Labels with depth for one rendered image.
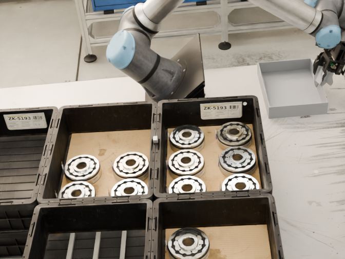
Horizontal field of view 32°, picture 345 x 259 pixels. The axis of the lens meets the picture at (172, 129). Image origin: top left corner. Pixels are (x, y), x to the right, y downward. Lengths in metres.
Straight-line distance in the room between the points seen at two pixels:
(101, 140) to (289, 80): 0.77
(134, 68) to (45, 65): 1.89
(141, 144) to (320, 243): 0.59
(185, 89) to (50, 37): 2.23
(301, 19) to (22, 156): 0.93
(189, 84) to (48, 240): 0.67
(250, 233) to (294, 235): 0.21
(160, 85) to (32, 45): 2.14
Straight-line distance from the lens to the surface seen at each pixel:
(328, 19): 1.89
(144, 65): 1.94
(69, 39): 3.99
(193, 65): 1.97
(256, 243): 1.54
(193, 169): 1.67
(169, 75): 1.98
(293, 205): 1.80
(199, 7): 3.56
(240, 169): 1.67
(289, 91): 2.20
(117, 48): 1.94
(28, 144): 1.91
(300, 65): 2.31
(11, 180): 1.81
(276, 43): 3.76
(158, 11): 1.98
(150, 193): 1.53
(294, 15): 1.84
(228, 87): 2.23
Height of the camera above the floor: 2.03
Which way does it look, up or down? 40 degrees down
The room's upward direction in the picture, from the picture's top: 6 degrees counter-clockwise
